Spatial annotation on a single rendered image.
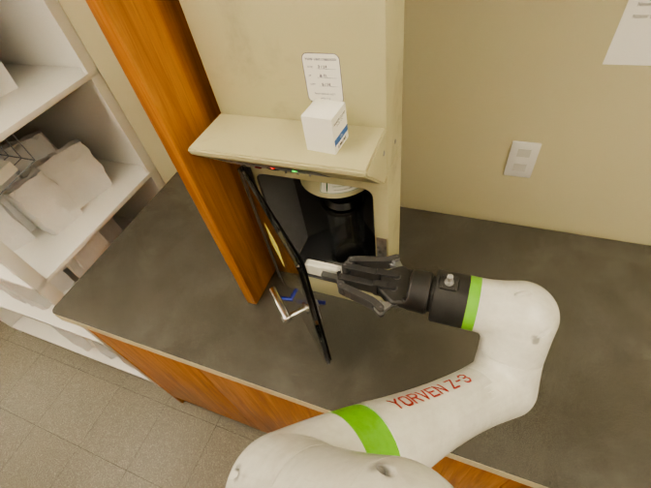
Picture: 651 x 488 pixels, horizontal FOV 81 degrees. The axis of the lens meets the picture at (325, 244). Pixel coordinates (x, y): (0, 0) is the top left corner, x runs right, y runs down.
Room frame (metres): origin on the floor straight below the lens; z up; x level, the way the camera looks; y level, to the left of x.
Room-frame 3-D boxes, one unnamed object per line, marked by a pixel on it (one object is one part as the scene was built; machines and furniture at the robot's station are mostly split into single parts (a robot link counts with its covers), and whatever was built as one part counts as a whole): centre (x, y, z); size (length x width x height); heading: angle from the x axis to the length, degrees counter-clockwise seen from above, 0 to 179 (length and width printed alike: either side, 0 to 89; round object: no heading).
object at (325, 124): (0.52, -0.04, 1.54); 0.05 x 0.05 x 0.06; 56
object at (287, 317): (0.44, 0.10, 1.20); 0.10 x 0.05 x 0.03; 18
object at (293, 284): (0.52, 0.09, 1.19); 0.30 x 0.01 x 0.40; 18
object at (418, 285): (0.37, -0.12, 1.28); 0.09 x 0.08 x 0.07; 61
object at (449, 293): (0.33, -0.19, 1.28); 0.09 x 0.06 x 0.12; 151
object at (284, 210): (0.71, -0.06, 1.19); 0.26 x 0.24 x 0.35; 61
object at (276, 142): (0.55, 0.03, 1.46); 0.32 x 0.11 x 0.10; 61
